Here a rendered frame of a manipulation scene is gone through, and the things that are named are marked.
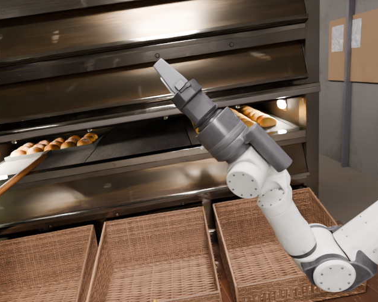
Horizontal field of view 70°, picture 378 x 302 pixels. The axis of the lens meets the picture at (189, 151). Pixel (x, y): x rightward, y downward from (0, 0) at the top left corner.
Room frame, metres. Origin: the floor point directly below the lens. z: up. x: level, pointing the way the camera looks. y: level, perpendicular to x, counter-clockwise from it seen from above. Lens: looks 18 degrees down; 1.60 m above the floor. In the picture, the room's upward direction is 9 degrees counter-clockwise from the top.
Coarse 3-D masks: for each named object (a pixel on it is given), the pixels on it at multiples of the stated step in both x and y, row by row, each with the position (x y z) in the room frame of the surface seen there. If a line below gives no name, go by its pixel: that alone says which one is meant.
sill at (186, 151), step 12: (276, 132) 1.38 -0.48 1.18; (288, 132) 1.35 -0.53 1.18; (300, 132) 1.36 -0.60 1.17; (132, 156) 1.34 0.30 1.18; (144, 156) 1.32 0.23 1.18; (156, 156) 1.33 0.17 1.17; (168, 156) 1.33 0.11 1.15; (180, 156) 1.33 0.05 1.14; (48, 168) 1.35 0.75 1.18; (60, 168) 1.32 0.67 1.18; (72, 168) 1.31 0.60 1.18; (84, 168) 1.31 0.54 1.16; (96, 168) 1.31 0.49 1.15; (108, 168) 1.31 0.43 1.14; (0, 180) 1.29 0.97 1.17; (24, 180) 1.30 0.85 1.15; (36, 180) 1.30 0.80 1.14
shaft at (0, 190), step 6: (42, 156) 1.51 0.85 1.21; (36, 162) 1.42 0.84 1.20; (24, 168) 1.32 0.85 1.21; (30, 168) 1.34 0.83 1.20; (18, 174) 1.24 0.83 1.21; (24, 174) 1.27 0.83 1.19; (12, 180) 1.18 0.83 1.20; (18, 180) 1.22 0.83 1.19; (6, 186) 1.12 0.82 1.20; (0, 192) 1.07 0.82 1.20
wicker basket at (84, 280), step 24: (24, 240) 1.25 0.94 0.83; (48, 240) 1.25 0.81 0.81; (72, 240) 1.25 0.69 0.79; (96, 240) 1.26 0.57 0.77; (0, 264) 1.22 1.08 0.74; (24, 264) 1.22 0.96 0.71; (48, 264) 1.22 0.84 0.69; (72, 264) 1.22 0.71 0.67; (0, 288) 1.18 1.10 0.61; (24, 288) 1.18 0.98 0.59; (48, 288) 1.16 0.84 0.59; (72, 288) 1.13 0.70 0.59
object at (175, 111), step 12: (252, 96) 1.20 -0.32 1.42; (264, 96) 1.20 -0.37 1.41; (276, 96) 1.20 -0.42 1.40; (288, 96) 1.32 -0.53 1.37; (108, 120) 1.17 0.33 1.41; (120, 120) 1.17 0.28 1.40; (132, 120) 1.17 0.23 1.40; (24, 132) 1.16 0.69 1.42; (36, 132) 1.16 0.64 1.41; (48, 132) 1.16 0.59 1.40; (60, 132) 1.16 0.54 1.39
